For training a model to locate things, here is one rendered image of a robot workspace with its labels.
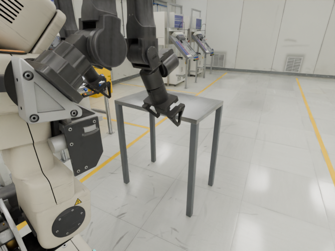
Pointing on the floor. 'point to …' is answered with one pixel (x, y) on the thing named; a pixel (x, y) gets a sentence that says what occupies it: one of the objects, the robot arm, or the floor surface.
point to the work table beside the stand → (189, 102)
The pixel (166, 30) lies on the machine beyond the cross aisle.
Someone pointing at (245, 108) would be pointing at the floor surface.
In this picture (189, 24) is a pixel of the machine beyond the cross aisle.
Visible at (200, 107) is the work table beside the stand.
